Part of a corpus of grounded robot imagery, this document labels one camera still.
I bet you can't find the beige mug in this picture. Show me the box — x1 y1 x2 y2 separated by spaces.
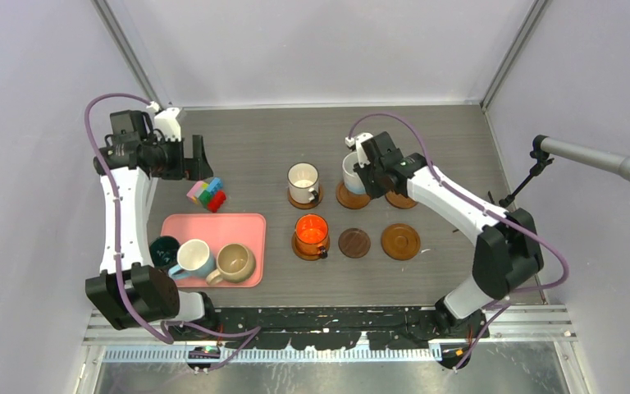
205 243 257 286

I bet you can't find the orange cup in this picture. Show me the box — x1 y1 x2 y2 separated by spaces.
293 213 330 244

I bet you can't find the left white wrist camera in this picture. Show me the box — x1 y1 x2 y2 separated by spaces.
147 101 185 142

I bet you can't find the pink plastic tray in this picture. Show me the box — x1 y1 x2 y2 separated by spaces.
160 213 267 288

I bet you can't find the colourful toy brick stack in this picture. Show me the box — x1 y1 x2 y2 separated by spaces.
186 177 227 213

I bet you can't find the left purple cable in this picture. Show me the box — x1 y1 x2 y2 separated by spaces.
84 93 262 372

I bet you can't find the aluminium frame rail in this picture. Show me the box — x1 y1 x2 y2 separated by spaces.
84 305 577 365

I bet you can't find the dark green mug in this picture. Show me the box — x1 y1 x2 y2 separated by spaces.
149 236 180 271

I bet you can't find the brown coaster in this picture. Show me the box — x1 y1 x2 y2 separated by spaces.
291 237 330 261
381 223 421 261
385 191 418 209
336 181 371 210
287 186 323 210

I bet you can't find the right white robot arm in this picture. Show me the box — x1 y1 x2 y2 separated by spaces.
345 132 544 337

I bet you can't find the white mug blue handle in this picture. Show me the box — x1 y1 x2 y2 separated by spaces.
168 239 217 280

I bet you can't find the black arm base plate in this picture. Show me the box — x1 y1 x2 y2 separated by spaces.
165 306 491 352

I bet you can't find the purple cable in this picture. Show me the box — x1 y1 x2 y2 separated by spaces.
84 93 262 372
347 112 570 372

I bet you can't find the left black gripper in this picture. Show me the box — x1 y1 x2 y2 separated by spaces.
148 134 212 181

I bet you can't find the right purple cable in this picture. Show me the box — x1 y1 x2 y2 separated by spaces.
347 112 570 372

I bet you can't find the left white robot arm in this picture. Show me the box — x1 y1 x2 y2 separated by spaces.
85 108 219 340

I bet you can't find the grey microphone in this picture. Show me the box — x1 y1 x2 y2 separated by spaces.
532 135 630 182

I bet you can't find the dark walnut coaster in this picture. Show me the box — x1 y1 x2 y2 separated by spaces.
338 227 372 259

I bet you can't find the grey cup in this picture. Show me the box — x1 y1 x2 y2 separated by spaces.
287 163 320 190

